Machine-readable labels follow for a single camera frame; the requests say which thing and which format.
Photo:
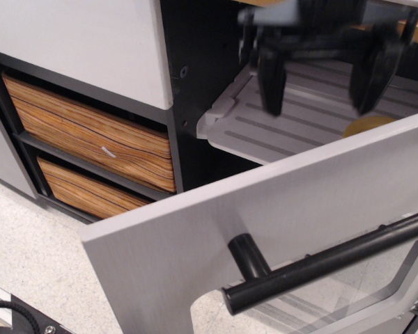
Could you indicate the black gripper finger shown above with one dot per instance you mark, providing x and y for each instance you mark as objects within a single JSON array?
[
  {"x": 373, "y": 72},
  {"x": 272, "y": 75}
]

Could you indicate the white oven rack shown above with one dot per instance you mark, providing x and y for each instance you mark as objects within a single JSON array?
[{"x": 316, "y": 111}]

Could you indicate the black oven door handle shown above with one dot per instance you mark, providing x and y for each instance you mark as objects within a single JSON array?
[{"x": 261, "y": 283}]

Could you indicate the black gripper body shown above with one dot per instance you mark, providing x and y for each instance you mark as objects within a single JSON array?
[{"x": 325, "y": 29}]

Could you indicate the grey oven door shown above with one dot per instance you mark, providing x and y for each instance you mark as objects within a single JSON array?
[{"x": 155, "y": 261}]

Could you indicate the yellow round toy food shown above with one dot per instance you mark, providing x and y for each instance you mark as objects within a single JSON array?
[{"x": 366, "y": 123}]

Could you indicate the lower wood grain bin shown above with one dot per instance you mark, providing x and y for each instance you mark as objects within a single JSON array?
[{"x": 87, "y": 193}]

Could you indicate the wood grain bin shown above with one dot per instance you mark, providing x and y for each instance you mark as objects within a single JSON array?
[
  {"x": 87, "y": 193},
  {"x": 125, "y": 148}
]

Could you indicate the grey toy kitchen cabinet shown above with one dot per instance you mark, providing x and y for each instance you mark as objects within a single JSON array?
[{"x": 160, "y": 64}]

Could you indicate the upper wood grain bin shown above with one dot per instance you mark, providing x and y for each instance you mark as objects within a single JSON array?
[{"x": 125, "y": 148}]

